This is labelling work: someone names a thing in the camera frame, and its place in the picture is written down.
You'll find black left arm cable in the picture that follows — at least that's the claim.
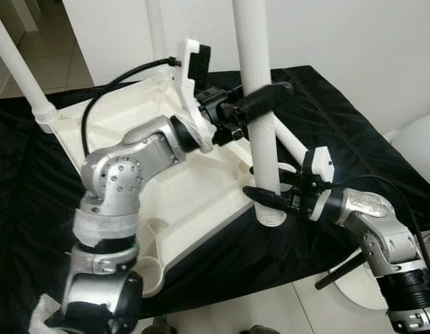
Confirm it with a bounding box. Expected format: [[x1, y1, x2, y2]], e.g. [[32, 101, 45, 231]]
[[81, 58, 183, 159]]

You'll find grey robot foot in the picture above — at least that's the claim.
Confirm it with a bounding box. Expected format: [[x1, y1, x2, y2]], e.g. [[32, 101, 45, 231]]
[[246, 325, 282, 334], [142, 317, 170, 334]]

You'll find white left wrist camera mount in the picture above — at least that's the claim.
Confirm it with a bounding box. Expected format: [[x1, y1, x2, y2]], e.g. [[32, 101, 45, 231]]
[[175, 38, 214, 155]]

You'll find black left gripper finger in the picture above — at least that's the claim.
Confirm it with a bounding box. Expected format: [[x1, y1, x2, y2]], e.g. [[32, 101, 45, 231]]
[[236, 82, 294, 120]]

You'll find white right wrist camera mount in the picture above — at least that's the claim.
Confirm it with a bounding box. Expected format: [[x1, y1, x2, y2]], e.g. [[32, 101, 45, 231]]
[[301, 146, 336, 221]]

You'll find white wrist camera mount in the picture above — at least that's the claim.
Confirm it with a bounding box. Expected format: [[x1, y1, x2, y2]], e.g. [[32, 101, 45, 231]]
[[175, 38, 214, 155], [301, 146, 336, 221]]

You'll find white plastic children tabletop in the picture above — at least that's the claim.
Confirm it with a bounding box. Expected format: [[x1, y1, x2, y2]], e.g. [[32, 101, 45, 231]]
[[45, 73, 289, 299]]

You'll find black metal frame bar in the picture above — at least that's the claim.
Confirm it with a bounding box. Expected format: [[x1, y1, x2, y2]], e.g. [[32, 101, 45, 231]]
[[314, 252, 369, 292]]

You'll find grey right robot foot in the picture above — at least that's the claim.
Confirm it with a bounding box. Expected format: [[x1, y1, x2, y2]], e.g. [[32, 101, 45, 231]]
[[246, 325, 282, 334]]

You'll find black cloth table cover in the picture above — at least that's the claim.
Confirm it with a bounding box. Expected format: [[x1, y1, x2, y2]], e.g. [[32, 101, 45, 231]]
[[0, 66, 430, 334]]

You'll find grey left robot foot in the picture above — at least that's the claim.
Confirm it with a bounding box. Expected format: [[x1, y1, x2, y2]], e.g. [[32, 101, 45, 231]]
[[142, 317, 170, 334]]

